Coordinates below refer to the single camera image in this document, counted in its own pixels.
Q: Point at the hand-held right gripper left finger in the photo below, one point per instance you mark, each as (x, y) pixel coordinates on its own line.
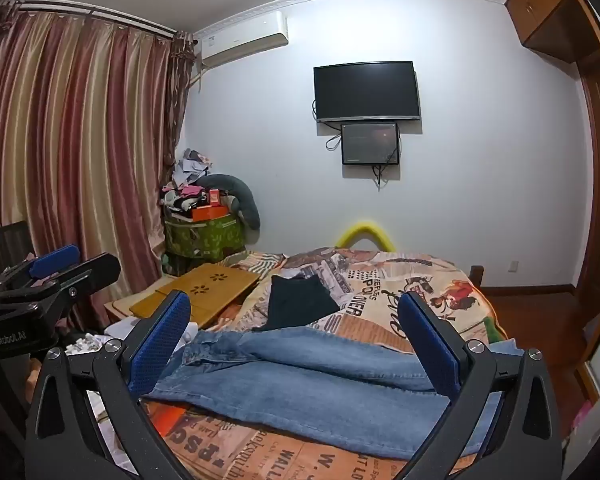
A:
(160, 345)

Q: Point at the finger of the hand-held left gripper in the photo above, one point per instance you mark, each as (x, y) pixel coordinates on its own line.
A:
(95, 267)
(55, 260)

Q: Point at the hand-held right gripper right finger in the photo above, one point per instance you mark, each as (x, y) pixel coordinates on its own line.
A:
(430, 347)

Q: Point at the blue denim pants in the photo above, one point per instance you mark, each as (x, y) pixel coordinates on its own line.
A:
(305, 380)

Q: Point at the light wooden side table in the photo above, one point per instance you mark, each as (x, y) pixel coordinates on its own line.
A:
(117, 307)

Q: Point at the white crumpled cloth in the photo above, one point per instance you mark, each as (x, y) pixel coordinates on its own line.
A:
(87, 344)

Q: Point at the wooden lap desk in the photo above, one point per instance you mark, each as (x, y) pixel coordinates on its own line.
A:
(205, 285)

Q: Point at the printed blanket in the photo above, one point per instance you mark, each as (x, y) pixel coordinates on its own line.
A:
(380, 280)

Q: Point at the green storage box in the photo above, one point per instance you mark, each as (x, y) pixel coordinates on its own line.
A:
(205, 240)

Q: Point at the orange box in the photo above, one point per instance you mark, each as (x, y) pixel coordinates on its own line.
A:
(209, 213)

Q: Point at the striped curtain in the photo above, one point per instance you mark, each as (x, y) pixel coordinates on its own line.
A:
(80, 135)

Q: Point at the pile of clothes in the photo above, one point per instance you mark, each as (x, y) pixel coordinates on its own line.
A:
(187, 175)

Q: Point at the yellow foam tube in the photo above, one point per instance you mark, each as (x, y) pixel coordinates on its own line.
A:
(365, 226)

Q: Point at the black cloth garment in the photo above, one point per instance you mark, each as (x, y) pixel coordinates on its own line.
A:
(297, 302)

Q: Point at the grey long pillow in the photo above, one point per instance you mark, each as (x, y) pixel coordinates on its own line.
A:
(248, 202)

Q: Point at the pink cloth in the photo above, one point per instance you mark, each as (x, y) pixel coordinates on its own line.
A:
(584, 415)

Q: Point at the white air conditioner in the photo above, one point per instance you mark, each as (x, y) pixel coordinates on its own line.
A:
(242, 37)

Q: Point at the wooden bed post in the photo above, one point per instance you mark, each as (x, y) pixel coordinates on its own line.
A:
(476, 275)

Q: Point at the white wall outlet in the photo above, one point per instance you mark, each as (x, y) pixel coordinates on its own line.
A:
(514, 266)

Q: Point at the small black wall monitor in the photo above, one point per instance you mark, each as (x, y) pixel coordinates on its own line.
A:
(370, 142)

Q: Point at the white curtain rail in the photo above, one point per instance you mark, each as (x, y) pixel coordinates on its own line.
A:
(95, 12)

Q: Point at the black wall television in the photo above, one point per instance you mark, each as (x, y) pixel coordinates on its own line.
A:
(366, 91)

